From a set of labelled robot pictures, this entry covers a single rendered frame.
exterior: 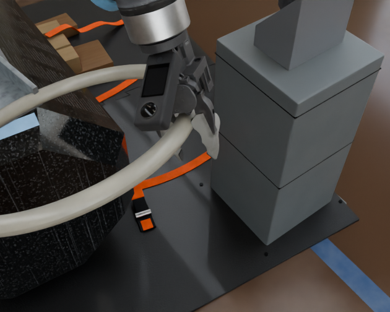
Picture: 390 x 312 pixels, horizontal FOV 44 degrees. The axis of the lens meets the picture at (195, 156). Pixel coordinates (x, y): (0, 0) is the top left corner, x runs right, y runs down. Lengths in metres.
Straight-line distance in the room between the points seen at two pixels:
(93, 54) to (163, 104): 2.27
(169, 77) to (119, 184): 0.16
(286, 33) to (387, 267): 1.14
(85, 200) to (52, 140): 0.86
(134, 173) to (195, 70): 0.18
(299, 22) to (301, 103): 0.23
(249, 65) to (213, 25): 1.68
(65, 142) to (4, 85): 0.42
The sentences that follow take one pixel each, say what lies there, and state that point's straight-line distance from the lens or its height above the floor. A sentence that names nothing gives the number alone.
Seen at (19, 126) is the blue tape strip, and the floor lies 0.84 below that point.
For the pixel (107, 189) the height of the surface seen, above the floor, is 1.33.
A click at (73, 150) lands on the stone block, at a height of 0.71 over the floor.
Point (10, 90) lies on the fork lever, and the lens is 1.15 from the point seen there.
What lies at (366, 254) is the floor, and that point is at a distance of 2.23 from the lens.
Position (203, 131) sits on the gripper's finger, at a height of 1.31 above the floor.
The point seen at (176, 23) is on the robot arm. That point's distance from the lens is 0.67.
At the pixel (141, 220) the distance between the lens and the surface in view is 2.18.
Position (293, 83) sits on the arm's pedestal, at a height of 0.85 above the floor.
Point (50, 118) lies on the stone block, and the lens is 1.50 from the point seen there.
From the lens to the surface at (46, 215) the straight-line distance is 0.66.
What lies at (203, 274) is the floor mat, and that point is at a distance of 2.05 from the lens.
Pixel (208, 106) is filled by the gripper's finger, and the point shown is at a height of 1.35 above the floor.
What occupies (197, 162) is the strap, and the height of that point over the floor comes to 0.02.
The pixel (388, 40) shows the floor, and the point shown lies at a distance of 3.34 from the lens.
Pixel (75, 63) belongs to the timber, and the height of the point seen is 0.16.
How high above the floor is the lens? 1.85
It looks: 50 degrees down
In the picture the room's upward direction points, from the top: straight up
